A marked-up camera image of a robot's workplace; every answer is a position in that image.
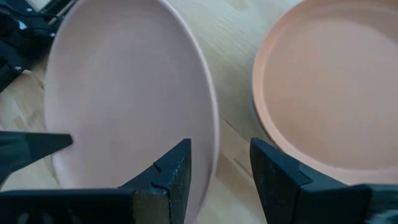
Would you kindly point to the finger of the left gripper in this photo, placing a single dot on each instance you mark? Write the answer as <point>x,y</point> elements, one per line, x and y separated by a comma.
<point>21,149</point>

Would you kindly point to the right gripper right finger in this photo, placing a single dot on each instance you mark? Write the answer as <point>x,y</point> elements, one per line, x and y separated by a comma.
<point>280,193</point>

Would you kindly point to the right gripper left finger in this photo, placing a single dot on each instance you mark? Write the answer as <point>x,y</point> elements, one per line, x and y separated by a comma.
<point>168,186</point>

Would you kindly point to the large pink plate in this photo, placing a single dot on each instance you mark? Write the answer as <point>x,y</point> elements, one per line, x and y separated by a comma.
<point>124,93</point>

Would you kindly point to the small terracotta orange plate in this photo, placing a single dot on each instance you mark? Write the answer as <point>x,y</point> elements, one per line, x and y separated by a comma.
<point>329,93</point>

